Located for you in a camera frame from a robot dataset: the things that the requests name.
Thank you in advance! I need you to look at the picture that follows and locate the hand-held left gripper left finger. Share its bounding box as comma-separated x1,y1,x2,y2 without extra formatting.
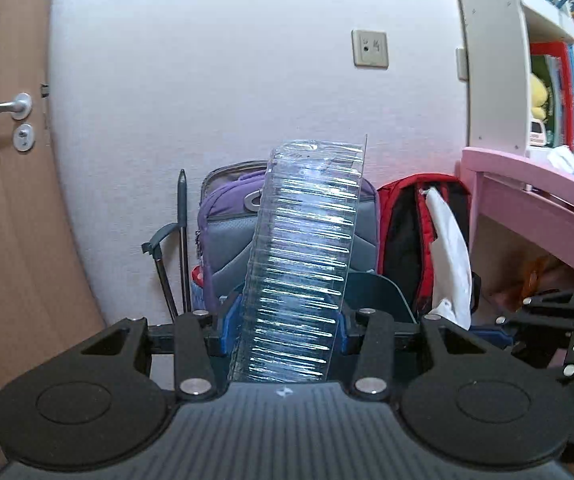
74,292,242,402

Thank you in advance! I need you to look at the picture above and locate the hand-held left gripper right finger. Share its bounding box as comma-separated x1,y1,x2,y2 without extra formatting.
336,306,505,402

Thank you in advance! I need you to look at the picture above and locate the dark teal bin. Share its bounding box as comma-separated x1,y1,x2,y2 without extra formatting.
217,272,418,326

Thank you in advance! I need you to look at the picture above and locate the clear ribbed plastic tray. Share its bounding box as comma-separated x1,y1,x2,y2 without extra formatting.
227,134,368,385

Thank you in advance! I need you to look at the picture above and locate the red capped bottle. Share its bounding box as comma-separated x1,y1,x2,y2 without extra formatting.
191,265,205,311

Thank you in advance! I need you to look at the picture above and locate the purple grey backpack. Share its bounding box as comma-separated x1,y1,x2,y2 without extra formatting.
194,161,382,313

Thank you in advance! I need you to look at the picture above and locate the red black backpack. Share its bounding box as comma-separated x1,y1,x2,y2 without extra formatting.
377,174,482,326

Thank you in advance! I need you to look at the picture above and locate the black walking stick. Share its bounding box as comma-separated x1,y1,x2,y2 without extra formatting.
177,169,192,313

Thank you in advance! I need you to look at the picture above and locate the pink desk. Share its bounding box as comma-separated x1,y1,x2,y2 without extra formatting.
459,147,574,286

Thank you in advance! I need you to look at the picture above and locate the white tissue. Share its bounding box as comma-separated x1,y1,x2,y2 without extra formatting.
547,145,574,171

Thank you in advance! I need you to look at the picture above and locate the small white toy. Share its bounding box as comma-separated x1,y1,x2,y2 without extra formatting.
527,120,550,148

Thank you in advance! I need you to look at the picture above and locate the yellow plush toy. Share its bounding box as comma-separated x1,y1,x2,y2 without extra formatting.
529,72,552,121

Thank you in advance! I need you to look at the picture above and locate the red book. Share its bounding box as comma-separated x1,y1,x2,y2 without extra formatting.
530,41,574,148

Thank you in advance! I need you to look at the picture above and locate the beige wooden door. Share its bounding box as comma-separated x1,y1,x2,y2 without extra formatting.
0,0,108,461

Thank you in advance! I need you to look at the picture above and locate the white bookshelf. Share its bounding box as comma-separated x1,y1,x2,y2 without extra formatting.
451,0,574,161

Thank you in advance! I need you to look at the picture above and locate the silver door lock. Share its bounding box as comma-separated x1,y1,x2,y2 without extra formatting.
13,123,35,153

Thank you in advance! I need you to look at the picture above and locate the beige wall socket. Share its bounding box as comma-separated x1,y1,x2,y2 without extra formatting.
351,29,389,69

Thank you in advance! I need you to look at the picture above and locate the silver door handle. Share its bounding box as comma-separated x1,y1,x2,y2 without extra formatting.
0,92,34,128

